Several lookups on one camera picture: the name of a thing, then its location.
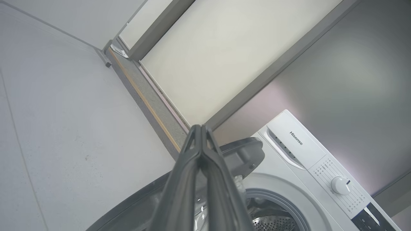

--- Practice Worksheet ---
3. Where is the white front-load washing machine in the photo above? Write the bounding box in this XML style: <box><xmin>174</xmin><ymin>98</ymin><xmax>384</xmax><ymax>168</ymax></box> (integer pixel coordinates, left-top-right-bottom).
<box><xmin>193</xmin><ymin>109</ymin><xmax>403</xmax><ymax>231</ymax></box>

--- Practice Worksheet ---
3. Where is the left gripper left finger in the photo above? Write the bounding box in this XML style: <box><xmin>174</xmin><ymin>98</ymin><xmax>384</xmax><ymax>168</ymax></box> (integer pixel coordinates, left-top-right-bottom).
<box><xmin>154</xmin><ymin>125</ymin><xmax>202</xmax><ymax>231</ymax></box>

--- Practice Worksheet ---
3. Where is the white control knob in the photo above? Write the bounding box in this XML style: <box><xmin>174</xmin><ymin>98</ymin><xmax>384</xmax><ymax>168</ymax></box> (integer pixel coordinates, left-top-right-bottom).
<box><xmin>331</xmin><ymin>176</ymin><xmax>352</xmax><ymax>195</ymax></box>

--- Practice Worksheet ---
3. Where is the white detergent drawer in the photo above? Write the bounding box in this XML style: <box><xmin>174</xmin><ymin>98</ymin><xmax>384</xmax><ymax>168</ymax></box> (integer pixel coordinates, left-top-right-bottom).
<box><xmin>266</xmin><ymin>111</ymin><xmax>326</xmax><ymax>170</ymax></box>

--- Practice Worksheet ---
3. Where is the black display panel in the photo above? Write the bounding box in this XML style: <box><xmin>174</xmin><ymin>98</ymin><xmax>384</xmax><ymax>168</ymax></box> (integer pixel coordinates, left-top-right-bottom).
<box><xmin>351</xmin><ymin>203</ymin><xmax>397</xmax><ymax>231</ymax></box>

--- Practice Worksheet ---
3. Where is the grey wall pillar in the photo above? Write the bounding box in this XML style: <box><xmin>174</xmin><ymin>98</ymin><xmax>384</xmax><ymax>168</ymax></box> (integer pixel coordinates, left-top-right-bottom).
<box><xmin>128</xmin><ymin>0</ymin><xmax>196</xmax><ymax>62</ymax></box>

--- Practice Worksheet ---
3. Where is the steel washing drum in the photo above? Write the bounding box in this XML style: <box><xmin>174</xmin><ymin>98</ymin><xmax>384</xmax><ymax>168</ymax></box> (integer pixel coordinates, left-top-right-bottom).
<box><xmin>247</xmin><ymin>197</ymin><xmax>301</xmax><ymax>231</ymax></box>

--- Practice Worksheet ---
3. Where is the wooden floor strip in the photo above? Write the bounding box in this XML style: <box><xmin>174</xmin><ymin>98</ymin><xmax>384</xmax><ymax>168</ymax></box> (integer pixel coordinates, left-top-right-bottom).
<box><xmin>109</xmin><ymin>48</ymin><xmax>182</xmax><ymax>153</ymax></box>

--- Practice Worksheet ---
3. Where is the dark round washing machine door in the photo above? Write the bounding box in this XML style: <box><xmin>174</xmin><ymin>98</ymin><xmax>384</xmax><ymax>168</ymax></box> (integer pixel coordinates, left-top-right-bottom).
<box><xmin>85</xmin><ymin>137</ymin><xmax>265</xmax><ymax>231</ymax></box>

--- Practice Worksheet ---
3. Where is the grey rubber door gasket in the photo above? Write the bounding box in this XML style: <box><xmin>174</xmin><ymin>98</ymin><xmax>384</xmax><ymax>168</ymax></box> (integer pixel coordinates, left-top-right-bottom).
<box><xmin>245</xmin><ymin>189</ymin><xmax>310</xmax><ymax>231</ymax></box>

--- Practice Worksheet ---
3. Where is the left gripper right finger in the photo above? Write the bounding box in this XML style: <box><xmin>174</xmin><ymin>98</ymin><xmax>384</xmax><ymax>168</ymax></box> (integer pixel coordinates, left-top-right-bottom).
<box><xmin>202</xmin><ymin>125</ymin><xmax>256</xmax><ymax>231</ymax></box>

